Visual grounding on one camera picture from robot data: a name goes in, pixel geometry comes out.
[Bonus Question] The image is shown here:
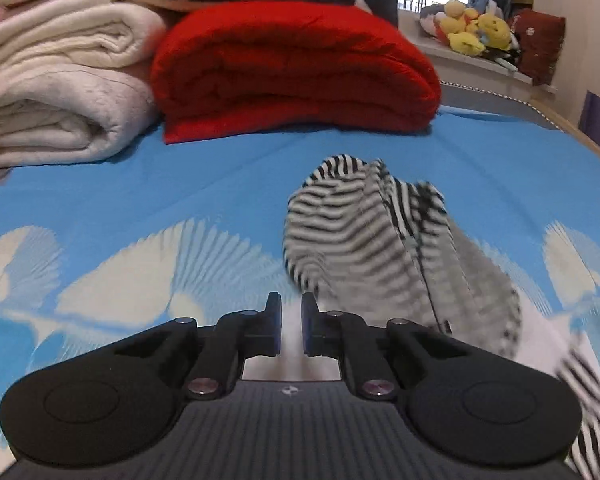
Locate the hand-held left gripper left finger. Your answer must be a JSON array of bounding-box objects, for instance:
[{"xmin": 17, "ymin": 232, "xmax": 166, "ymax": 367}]
[{"xmin": 115, "ymin": 291, "xmax": 284, "ymax": 401}]

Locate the white windowsill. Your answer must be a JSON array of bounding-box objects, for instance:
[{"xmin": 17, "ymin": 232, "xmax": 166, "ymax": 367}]
[{"xmin": 397, "ymin": 10, "xmax": 558, "ymax": 95}]

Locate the black white striped shirt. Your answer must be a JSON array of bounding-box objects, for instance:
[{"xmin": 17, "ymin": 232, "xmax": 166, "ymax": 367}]
[{"xmin": 242, "ymin": 155, "xmax": 600, "ymax": 480}]

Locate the red folded blanket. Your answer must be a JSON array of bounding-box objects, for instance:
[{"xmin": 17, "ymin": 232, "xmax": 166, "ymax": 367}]
[{"xmin": 150, "ymin": 0, "xmax": 442, "ymax": 145}]

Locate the red cushion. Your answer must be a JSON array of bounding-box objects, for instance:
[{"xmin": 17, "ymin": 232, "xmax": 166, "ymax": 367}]
[{"xmin": 510, "ymin": 8, "xmax": 566, "ymax": 86}]

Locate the blue printed bedsheet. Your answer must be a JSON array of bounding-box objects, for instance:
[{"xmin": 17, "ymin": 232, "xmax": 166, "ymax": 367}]
[{"xmin": 0, "ymin": 105, "xmax": 600, "ymax": 466}]

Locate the white folded blanket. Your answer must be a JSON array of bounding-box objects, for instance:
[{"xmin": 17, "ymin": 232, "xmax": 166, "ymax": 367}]
[
  {"xmin": 0, "ymin": 0, "xmax": 168, "ymax": 71},
  {"xmin": 0, "ymin": 62, "xmax": 162, "ymax": 169}
]

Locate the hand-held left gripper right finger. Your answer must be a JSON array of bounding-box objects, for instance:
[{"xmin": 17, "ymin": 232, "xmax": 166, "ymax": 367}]
[{"xmin": 301, "ymin": 291, "xmax": 473, "ymax": 401}]

